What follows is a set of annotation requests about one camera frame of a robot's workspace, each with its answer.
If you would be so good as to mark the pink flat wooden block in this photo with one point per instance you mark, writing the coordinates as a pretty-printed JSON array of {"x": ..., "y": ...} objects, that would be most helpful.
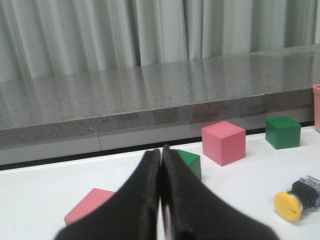
[{"x": 91, "y": 202}]

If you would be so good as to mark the green wooden cube near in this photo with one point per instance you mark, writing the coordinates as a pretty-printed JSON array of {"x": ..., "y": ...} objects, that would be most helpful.
[{"x": 193, "y": 161}]

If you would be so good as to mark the grey-green curtain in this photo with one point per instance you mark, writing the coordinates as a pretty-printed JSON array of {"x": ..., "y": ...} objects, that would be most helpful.
[{"x": 44, "y": 38}]

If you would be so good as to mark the pink plastic bin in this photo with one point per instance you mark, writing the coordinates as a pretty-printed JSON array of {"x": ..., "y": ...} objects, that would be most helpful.
[{"x": 316, "y": 103}]

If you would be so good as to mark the yellow push button switch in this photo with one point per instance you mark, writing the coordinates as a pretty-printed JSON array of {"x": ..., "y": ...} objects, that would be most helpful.
[{"x": 304, "y": 194}]

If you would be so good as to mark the grey stone counter ledge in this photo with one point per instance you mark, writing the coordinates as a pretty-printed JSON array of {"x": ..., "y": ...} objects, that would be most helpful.
[{"x": 91, "y": 112}]

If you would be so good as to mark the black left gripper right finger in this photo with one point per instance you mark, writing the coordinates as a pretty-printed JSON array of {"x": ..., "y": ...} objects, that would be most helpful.
[{"x": 191, "y": 211}]

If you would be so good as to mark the green wooden cube far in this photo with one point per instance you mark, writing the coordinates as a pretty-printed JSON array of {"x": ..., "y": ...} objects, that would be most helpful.
[{"x": 283, "y": 132}]

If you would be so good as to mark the pink wooden cube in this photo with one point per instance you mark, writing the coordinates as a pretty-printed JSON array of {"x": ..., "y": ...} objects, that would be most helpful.
[{"x": 224, "y": 142}]

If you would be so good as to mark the green wooden cube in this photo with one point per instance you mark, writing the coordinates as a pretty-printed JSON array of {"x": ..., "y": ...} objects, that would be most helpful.
[
  {"x": 283, "y": 132},
  {"x": 193, "y": 161}
]

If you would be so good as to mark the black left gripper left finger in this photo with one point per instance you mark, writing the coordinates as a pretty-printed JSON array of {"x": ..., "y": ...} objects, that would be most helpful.
[{"x": 130, "y": 214}]

